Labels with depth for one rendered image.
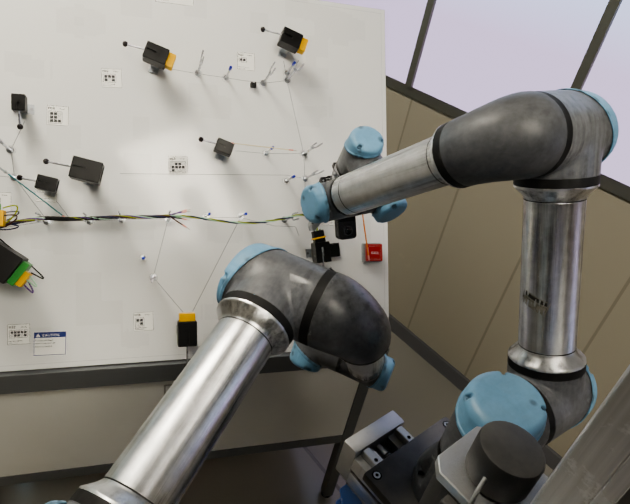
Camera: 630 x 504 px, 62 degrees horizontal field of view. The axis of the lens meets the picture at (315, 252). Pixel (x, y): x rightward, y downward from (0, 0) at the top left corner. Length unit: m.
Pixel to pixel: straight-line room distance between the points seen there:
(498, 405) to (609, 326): 1.57
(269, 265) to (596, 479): 0.53
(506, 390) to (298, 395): 0.98
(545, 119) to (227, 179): 0.95
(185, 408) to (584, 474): 0.45
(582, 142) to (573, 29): 1.45
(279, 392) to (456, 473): 1.20
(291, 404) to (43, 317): 0.78
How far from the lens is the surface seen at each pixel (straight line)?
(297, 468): 2.33
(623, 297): 2.29
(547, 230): 0.82
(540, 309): 0.85
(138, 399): 1.61
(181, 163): 1.45
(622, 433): 0.29
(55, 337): 1.46
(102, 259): 1.43
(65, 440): 1.74
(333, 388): 1.73
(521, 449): 0.51
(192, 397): 0.65
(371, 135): 1.09
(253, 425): 1.78
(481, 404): 0.80
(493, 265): 2.50
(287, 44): 1.51
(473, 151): 0.71
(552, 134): 0.72
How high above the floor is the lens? 1.92
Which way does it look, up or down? 33 degrees down
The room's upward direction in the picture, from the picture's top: 12 degrees clockwise
